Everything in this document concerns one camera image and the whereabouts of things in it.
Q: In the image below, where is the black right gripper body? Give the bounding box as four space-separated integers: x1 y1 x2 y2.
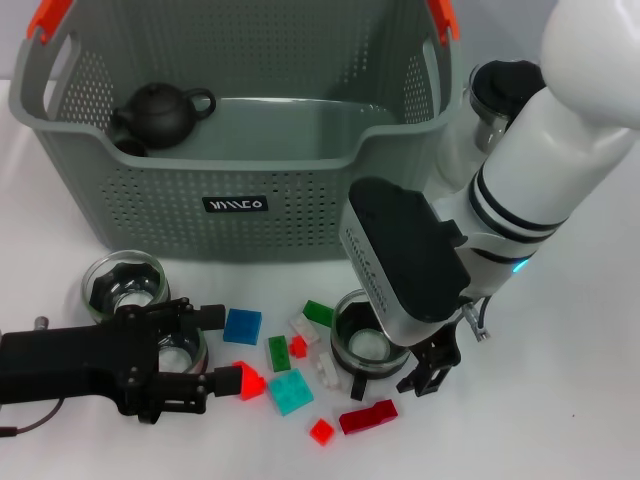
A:
410 319 462 371

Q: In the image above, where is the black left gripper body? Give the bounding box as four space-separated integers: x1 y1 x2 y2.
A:
0 306 166 416

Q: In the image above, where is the glass jar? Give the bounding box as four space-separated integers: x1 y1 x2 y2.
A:
137 327 210 426

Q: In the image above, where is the glass teacup black sleeve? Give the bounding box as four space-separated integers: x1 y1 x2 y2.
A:
329 289 416 401
81 249 172 326

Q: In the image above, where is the grey perforated storage bin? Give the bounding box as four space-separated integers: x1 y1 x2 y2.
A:
8 0 464 264

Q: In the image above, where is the orange-red sloped toy brick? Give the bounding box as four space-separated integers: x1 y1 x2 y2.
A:
232 359 267 403

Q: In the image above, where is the blue toy brick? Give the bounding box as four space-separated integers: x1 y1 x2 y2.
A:
222 308 264 346

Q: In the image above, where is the narrow green toy brick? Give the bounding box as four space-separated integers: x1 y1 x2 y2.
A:
268 335 293 372

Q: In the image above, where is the teal toy brick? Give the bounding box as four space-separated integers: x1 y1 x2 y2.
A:
267 367 316 417

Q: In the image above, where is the dark red long brick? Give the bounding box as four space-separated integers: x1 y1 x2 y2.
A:
338 398 400 436

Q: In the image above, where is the translucent white toy brick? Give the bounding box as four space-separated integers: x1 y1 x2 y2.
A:
310 352 342 390

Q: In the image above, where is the wide green toy brick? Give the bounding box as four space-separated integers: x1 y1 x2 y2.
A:
302 298 335 329

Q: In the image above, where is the small orange-red square brick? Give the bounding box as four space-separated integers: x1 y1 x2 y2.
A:
308 418 335 445

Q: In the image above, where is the black clay teapot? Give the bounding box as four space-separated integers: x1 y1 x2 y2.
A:
110 82 218 150

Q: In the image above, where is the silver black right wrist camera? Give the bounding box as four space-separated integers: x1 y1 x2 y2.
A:
339 177 474 346

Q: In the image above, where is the glass pitcher black handle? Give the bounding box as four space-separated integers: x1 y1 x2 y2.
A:
467 59 547 151

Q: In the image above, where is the orange bin carry handle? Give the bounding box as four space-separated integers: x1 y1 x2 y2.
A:
27 0 461 46

